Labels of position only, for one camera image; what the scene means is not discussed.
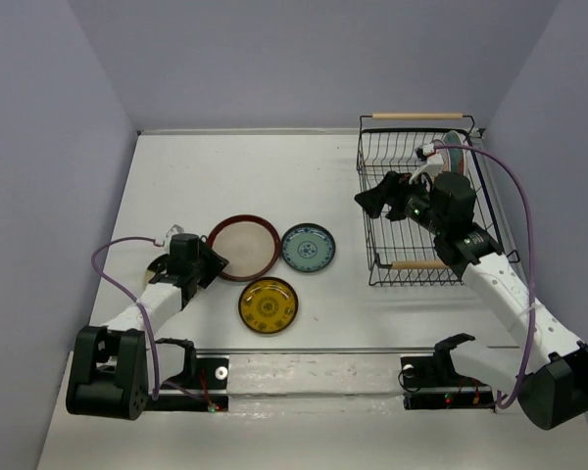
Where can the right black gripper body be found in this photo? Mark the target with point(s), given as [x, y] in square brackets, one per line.
[413, 196]

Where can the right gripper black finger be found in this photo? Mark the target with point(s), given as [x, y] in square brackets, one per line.
[396, 212]
[373, 200]

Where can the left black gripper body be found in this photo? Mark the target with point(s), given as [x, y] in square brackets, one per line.
[194, 270]

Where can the dark red rimmed beige plate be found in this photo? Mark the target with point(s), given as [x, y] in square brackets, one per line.
[250, 243]

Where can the red teal floral plate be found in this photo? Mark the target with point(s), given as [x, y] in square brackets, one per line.
[453, 139]

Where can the blue white floral small plate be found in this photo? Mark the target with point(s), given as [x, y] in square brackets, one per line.
[307, 247]

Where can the white plate orange sunburst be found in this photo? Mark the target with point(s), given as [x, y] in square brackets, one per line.
[454, 160]

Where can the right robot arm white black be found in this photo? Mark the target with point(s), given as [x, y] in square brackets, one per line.
[550, 382]

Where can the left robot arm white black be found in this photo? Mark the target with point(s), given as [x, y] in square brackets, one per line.
[120, 367]

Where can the cream translucent plate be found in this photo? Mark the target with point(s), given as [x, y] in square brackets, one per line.
[155, 267]

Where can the yellow black patterned plate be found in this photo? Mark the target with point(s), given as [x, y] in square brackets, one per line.
[268, 305]

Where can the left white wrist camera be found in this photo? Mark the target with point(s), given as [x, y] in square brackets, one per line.
[169, 235]

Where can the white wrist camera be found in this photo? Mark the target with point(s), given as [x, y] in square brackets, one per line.
[169, 235]
[432, 159]

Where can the black wire dish rack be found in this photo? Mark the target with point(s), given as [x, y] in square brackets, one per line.
[401, 253]

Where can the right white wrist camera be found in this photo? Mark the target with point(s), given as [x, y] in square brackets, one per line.
[432, 159]

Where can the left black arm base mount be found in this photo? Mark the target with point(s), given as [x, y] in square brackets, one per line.
[205, 391]

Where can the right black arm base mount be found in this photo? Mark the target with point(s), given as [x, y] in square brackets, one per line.
[426, 388]

